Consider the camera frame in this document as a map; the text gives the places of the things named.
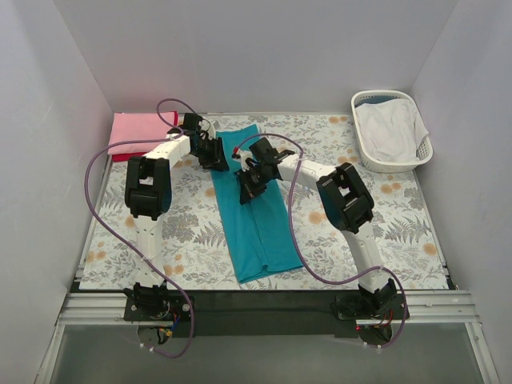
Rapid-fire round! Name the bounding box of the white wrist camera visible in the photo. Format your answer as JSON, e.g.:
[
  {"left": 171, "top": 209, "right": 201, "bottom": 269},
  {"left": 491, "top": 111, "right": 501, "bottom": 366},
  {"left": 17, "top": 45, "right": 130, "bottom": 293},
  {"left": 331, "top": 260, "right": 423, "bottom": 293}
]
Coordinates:
[
  {"left": 198, "top": 118, "right": 216, "bottom": 140},
  {"left": 231, "top": 147, "right": 254, "bottom": 171}
]

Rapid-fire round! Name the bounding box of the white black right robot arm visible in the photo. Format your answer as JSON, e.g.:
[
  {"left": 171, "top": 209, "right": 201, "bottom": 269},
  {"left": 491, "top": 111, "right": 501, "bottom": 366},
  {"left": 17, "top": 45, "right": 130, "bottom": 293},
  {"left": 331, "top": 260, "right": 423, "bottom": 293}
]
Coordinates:
[{"left": 231, "top": 134, "right": 401, "bottom": 318}]

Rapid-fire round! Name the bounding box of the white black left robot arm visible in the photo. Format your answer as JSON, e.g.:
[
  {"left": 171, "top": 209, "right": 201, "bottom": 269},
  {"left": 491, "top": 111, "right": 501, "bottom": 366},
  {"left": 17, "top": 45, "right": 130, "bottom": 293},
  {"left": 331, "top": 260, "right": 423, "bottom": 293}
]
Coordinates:
[{"left": 125, "top": 113, "right": 229, "bottom": 320}]

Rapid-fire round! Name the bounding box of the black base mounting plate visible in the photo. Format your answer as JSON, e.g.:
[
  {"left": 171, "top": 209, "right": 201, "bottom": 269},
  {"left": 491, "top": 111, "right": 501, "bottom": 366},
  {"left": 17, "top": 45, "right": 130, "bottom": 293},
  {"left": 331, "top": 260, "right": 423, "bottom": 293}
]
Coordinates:
[{"left": 123, "top": 288, "right": 410, "bottom": 342}]

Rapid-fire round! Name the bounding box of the red folded t shirt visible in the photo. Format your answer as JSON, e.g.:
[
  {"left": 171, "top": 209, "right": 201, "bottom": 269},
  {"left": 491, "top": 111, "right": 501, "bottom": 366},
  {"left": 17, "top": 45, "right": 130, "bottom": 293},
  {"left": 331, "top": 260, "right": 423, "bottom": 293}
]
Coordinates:
[{"left": 110, "top": 110, "right": 179, "bottom": 163}]

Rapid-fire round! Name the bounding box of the floral table mat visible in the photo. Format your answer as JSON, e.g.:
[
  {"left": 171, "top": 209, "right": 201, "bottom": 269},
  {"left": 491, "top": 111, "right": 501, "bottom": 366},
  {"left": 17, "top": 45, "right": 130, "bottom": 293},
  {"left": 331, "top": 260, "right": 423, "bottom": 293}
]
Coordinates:
[{"left": 79, "top": 115, "right": 448, "bottom": 290}]

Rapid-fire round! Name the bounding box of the teal t shirt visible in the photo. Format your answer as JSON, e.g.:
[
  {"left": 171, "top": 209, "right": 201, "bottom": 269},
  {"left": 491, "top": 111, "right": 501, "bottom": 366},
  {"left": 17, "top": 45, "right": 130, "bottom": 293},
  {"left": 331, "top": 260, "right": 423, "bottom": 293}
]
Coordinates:
[{"left": 210, "top": 123, "right": 304, "bottom": 284}]

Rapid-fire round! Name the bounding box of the white laundry basket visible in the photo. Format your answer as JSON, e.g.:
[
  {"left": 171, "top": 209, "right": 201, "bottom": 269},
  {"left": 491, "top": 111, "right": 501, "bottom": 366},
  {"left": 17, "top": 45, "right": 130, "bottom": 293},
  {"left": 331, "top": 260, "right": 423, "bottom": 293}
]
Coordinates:
[{"left": 350, "top": 90, "right": 434, "bottom": 173}]

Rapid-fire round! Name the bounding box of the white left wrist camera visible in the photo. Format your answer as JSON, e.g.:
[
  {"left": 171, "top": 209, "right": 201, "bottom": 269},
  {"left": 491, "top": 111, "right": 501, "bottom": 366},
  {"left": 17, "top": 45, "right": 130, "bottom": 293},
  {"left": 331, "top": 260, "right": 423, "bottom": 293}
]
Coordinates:
[{"left": 198, "top": 118, "right": 216, "bottom": 140}]

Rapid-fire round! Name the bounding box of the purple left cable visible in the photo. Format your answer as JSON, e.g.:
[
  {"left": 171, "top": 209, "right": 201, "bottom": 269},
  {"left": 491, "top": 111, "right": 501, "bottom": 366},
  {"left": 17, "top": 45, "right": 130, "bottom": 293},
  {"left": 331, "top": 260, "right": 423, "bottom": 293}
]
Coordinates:
[{"left": 84, "top": 98, "right": 197, "bottom": 359}]

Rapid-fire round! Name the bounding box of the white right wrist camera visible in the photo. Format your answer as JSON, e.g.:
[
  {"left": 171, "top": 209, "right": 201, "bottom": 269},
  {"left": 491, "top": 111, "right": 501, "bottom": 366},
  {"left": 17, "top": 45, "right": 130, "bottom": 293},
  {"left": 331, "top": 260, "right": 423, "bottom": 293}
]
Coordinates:
[{"left": 231, "top": 147, "right": 254, "bottom": 171}]

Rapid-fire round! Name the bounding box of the pink folded t shirt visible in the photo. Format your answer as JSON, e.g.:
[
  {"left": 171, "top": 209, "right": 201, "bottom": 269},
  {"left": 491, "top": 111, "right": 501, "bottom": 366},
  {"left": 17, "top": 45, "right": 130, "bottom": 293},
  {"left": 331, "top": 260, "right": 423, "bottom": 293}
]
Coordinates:
[{"left": 106, "top": 111, "right": 178, "bottom": 156}]

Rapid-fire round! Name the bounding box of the white t shirt in basket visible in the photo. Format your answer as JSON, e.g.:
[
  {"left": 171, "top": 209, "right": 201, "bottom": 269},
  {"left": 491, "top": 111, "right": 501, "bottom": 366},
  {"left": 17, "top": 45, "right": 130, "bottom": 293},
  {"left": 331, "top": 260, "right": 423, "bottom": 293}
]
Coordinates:
[{"left": 355, "top": 98, "right": 429, "bottom": 162}]

